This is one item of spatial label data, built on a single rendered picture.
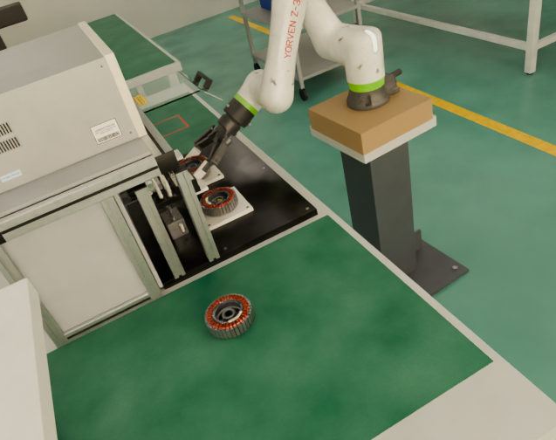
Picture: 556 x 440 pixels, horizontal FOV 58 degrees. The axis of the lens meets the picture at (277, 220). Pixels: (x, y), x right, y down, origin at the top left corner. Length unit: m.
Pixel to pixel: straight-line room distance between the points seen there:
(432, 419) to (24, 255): 0.90
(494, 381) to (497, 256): 1.38
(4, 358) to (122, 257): 0.63
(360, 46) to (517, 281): 1.16
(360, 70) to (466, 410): 1.11
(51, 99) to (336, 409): 0.87
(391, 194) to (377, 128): 0.37
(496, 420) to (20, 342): 0.76
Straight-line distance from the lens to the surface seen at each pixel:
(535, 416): 1.02
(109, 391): 1.21
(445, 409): 1.01
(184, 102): 2.42
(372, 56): 1.72
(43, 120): 1.24
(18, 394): 0.63
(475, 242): 2.44
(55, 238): 1.22
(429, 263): 2.32
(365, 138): 1.65
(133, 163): 1.17
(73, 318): 1.35
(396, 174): 1.93
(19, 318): 0.73
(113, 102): 1.24
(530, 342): 2.08
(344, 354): 1.08
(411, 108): 1.75
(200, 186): 1.46
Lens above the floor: 1.61
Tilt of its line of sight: 36 degrees down
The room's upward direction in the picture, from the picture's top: 15 degrees counter-clockwise
